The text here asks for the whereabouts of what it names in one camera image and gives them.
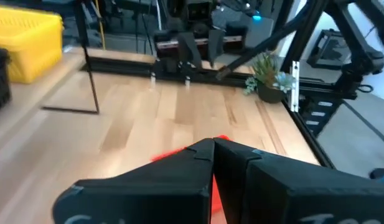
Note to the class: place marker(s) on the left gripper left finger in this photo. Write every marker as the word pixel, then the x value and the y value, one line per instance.
pixel 154 189

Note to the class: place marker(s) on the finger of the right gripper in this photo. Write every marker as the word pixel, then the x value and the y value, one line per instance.
pixel 190 49
pixel 216 46

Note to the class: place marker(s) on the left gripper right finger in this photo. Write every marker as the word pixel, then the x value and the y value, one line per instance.
pixel 288 193

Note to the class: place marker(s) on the large red plastic basket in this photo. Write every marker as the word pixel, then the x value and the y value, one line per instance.
pixel 216 199

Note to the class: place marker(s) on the yellow plastic basket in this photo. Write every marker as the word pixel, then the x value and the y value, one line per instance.
pixel 26 43

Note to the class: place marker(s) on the black plastic basket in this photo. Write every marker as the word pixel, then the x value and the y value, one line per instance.
pixel 0 81

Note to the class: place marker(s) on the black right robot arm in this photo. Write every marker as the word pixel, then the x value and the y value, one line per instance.
pixel 166 67

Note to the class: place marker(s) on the black metal shelf leg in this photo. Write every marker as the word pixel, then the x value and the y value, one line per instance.
pixel 91 77

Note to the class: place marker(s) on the succulent plant in dark pot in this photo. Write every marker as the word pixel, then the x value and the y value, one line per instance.
pixel 269 81

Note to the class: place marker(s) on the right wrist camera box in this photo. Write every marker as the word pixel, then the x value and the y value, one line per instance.
pixel 199 12

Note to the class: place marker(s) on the silver metal corner bracket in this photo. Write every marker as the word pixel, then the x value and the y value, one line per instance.
pixel 294 87

